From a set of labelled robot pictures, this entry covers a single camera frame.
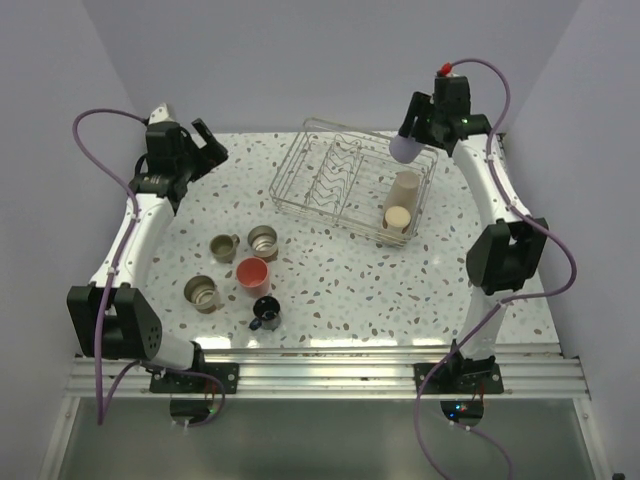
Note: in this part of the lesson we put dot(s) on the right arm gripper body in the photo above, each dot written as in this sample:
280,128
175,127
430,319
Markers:
436,116

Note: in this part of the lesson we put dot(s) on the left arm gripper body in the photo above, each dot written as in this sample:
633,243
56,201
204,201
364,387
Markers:
193,163

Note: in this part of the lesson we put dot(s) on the lavender plastic cup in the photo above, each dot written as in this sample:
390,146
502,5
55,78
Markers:
405,150

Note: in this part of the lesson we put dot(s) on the tall beige cup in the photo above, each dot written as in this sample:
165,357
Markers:
403,192

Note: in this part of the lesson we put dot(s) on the white steel cup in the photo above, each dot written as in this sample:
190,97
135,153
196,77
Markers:
263,242
202,293

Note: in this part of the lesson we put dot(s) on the white steel cup cork base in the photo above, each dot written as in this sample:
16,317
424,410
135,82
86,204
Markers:
396,220

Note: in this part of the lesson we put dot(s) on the coral pink cup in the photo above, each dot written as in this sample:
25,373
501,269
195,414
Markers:
253,276

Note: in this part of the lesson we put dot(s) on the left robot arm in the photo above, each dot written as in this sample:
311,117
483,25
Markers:
112,318

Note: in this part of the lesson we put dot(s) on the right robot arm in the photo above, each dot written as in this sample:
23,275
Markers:
508,250

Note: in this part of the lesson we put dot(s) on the small olive metal mug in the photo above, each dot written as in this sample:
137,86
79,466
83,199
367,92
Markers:
224,247

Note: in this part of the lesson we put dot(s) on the black mug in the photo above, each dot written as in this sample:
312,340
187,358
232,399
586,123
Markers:
267,314

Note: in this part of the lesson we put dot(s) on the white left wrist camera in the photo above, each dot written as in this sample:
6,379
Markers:
160,114

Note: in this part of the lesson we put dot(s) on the wire dish rack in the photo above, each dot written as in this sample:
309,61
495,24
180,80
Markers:
341,175

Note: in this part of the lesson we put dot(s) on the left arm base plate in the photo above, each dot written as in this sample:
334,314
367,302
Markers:
223,377

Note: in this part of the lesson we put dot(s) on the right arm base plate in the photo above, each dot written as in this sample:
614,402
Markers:
470,377

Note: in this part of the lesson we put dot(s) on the aluminium rail frame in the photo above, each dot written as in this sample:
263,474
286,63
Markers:
528,371

